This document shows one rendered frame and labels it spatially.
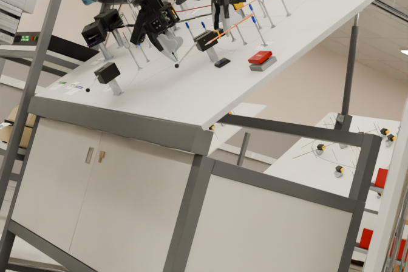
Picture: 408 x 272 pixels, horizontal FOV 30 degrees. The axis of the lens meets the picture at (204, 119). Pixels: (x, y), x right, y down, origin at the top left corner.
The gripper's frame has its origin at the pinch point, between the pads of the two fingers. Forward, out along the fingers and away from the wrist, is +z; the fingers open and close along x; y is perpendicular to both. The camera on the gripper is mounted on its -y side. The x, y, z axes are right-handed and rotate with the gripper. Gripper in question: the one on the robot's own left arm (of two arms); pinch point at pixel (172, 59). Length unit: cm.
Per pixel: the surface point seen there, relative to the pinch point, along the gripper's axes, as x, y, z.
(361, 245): 227, -101, 146
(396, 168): -14, 49, 54
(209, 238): -35, 4, 46
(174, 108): -16.9, 3.2, 12.7
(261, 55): -5.8, 28.8, 12.7
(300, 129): 34, 6, 40
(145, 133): -22.2, -5.9, 14.3
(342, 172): 387, -168, 132
